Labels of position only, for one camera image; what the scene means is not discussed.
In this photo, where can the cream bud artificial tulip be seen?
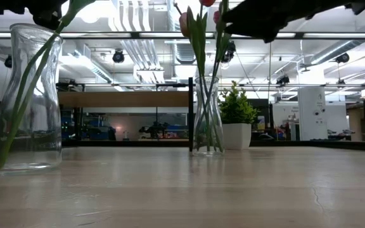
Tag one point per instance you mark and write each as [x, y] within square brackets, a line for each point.
[71, 10]

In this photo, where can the black table edge rail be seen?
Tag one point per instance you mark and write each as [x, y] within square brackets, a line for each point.
[296, 144]

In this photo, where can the black ceiling spot lamp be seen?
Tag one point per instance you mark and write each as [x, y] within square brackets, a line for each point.
[118, 56]
[282, 79]
[342, 58]
[231, 50]
[8, 61]

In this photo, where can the pink artificial tulip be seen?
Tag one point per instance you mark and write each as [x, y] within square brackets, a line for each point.
[184, 25]

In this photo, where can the green plant in white pot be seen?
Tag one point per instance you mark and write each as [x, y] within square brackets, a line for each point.
[236, 136]

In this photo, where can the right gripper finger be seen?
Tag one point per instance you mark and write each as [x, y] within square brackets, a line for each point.
[255, 16]
[266, 37]

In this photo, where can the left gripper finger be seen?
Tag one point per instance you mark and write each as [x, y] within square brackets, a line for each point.
[51, 14]

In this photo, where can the small clear glass vase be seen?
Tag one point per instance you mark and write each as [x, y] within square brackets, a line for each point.
[218, 126]

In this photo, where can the silver ventilation duct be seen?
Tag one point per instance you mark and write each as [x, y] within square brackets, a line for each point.
[185, 54]

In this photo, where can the large clear glass vase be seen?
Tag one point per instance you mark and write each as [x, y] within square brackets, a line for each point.
[51, 126]

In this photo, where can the black overhead frame beam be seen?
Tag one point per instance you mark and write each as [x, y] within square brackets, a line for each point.
[106, 35]

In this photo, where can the orange artificial tulip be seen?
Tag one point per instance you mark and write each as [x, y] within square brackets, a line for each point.
[216, 16]

